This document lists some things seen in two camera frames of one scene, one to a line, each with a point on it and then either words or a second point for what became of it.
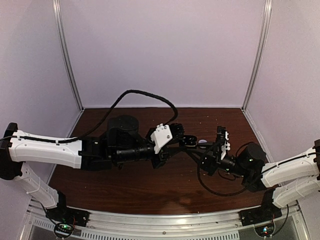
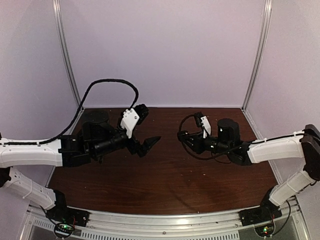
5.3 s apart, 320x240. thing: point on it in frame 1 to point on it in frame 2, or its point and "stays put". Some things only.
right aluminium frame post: x=267 y=18 stays put
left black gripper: x=165 y=154 to x=134 y=148
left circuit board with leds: x=63 y=229 stays put
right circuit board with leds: x=266 y=230 stays put
